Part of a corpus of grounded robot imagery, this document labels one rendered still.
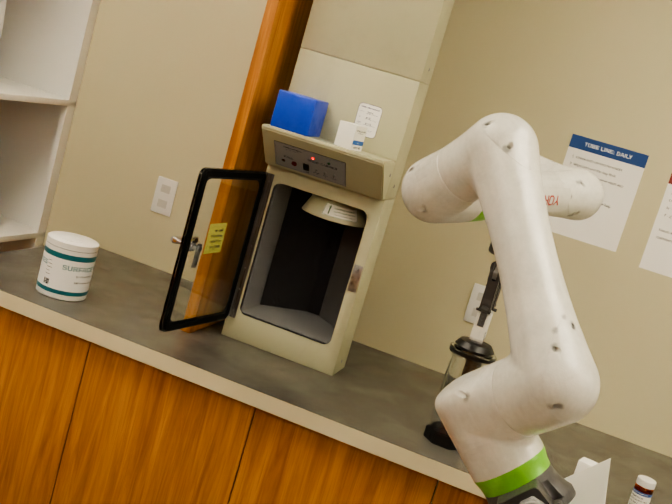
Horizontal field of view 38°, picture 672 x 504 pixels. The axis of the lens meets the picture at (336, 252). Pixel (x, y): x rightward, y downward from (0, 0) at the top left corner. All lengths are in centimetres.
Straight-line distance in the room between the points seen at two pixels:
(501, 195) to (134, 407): 118
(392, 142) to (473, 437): 100
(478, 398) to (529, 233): 27
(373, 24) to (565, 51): 61
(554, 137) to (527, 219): 121
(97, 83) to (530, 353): 205
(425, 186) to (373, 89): 74
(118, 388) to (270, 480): 44
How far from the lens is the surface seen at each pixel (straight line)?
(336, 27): 245
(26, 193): 334
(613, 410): 284
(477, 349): 219
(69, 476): 256
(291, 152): 238
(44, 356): 252
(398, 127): 239
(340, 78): 243
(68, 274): 252
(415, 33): 240
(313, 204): 249
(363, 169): 231
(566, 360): 148
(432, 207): 171
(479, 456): 160
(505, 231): 157
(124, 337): 237
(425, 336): 286
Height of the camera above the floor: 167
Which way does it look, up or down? 10 degrees down
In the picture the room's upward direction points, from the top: 16 degrees clockwise
